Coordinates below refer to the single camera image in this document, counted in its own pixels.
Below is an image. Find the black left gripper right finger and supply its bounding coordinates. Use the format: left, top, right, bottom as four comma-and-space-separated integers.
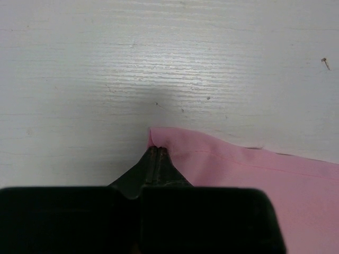
140, 147, 287, 253

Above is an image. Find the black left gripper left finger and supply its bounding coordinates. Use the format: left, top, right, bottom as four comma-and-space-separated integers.
1, 147, 159, 253

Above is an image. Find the pink t shirt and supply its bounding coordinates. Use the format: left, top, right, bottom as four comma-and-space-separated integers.
148, 128, 338, 253

